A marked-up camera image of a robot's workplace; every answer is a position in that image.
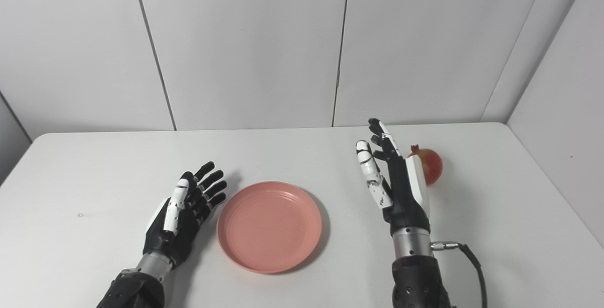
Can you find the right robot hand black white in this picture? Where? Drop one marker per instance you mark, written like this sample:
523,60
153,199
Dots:
401,190

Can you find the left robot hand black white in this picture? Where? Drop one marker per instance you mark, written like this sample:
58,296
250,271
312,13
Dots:
181,218

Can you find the red yellow pomegranate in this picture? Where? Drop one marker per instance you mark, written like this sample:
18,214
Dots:
430,165

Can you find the pink round plate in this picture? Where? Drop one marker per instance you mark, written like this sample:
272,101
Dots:
270,227

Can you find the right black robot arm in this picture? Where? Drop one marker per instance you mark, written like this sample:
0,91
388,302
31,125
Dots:
417,270

